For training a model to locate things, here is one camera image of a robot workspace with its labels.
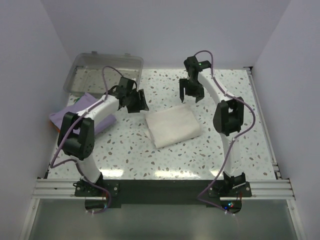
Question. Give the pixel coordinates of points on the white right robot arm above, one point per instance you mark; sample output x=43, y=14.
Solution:
x=228, y=116

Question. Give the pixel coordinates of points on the folded purple t-shirt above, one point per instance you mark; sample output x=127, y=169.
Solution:
x=82, y=103

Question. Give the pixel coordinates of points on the aluminium front rail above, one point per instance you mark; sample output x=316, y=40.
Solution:
x=279, y=189

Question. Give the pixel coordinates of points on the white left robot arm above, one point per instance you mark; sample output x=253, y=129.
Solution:
x=76, y=140

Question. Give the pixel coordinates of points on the white Coca-Cola t-shirt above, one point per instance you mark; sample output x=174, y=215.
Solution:
x=171, y=126

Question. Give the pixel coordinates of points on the folded orange and teal clothes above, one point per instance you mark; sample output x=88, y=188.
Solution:
x=54, y=125

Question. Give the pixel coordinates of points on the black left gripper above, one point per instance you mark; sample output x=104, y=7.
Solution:
x=136, y=100

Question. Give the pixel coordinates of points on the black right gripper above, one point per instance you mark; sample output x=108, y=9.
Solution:
x=191, y=85

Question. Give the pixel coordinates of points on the clear plastic storage bin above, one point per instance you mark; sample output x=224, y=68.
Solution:
x=94, y=72

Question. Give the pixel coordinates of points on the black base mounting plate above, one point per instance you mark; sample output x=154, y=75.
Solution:
x=114, y=193

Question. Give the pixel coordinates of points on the aluminium rail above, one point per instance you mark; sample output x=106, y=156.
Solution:
x=279, y=189
x=274, y=162

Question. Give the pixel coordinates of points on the aluminium right side rail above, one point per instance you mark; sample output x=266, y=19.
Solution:
x=274, y=162

